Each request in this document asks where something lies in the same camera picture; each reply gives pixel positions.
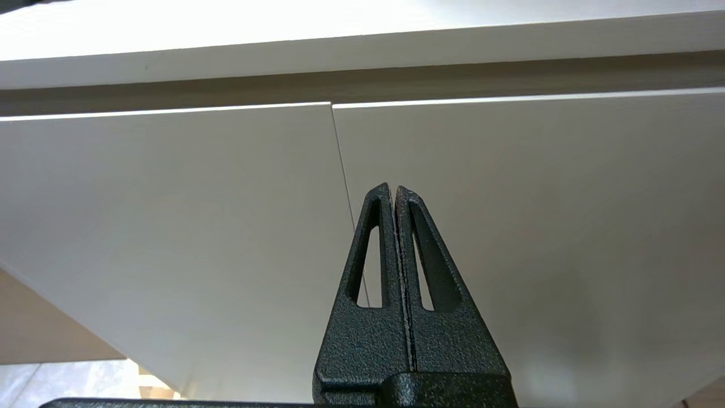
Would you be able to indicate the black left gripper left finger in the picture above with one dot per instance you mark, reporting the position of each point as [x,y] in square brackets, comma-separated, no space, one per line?
[368,340]

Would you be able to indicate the white cabinet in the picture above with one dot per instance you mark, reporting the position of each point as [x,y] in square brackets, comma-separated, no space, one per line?
[340,51]

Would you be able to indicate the white cabinet door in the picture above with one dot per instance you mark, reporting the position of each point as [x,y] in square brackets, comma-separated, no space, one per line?
[566,226]
[170,226]

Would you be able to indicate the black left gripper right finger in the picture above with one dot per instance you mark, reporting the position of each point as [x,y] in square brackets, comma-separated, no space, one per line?
[447,340]

